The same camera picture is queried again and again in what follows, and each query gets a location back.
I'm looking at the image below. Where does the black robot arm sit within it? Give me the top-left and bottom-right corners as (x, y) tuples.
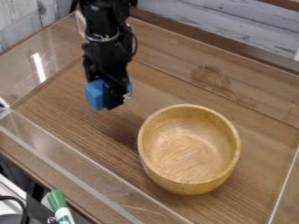
(79, 0), (137, 110)

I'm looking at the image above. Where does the green and white marker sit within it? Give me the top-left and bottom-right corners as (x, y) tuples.
(46, 189), (76, 224)

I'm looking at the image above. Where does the clear acrylic tray wall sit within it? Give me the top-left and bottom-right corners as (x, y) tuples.
(0, 108), (191, 224)

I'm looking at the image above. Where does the black cable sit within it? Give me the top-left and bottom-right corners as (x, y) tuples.
(0, 195), (30, 224)

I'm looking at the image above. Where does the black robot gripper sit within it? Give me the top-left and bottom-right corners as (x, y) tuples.
(81, 30), (137, 110)

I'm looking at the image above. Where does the blue foam block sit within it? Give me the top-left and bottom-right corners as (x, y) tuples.
(84, 78), (135, 112)

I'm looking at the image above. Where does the brown wooden bowl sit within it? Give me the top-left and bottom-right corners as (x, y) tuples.
(137, 104), (240, 195)

